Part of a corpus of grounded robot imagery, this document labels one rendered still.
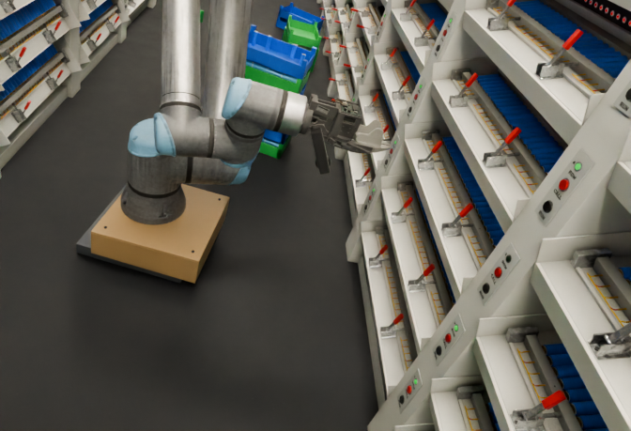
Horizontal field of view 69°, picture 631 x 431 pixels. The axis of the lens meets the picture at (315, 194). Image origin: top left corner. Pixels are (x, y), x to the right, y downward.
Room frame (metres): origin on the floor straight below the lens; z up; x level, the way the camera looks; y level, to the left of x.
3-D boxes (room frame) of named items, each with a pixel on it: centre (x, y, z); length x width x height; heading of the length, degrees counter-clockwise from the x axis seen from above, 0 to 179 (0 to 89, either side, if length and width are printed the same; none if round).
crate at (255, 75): (1.88, 0.36, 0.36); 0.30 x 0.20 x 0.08; 90
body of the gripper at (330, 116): (0.91, 0.02, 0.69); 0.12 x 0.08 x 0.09; 104
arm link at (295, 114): (0.90, 0.10, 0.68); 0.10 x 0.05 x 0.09; 14
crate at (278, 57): (1.88, 0.36, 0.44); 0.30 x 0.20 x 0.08; 90
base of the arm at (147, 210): (1.05, 0.46, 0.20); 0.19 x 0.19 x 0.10
